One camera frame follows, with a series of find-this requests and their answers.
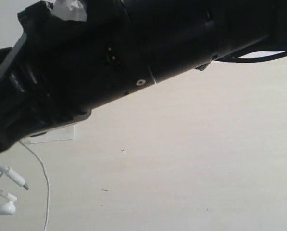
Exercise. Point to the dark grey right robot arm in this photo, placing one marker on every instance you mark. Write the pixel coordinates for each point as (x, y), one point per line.
(174, 36)

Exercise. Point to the clear plastic storage box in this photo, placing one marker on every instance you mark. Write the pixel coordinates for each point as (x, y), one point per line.
(61, 134)

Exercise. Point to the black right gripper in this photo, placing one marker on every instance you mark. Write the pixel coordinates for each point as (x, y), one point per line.
(60, 70)

